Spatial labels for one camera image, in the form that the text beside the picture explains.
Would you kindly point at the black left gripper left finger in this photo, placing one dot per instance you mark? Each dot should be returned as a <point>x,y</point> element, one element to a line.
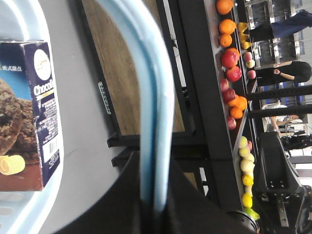
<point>102,202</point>

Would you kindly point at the light blue plastic basket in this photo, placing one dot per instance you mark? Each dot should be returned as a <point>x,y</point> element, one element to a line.
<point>149,171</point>

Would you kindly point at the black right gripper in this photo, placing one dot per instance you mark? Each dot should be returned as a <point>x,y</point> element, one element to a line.
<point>282,202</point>

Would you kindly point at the dark blue Chocofello cookie box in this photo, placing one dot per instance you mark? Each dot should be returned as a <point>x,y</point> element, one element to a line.
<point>29,130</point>

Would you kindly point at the person in black shirt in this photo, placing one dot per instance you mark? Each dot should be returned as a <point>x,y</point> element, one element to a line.
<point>295,71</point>

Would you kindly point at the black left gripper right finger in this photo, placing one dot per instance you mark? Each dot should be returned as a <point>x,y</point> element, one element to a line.
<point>189,212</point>

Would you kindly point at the far wooden produce stand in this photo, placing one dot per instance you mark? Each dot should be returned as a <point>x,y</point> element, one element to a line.
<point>200,133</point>

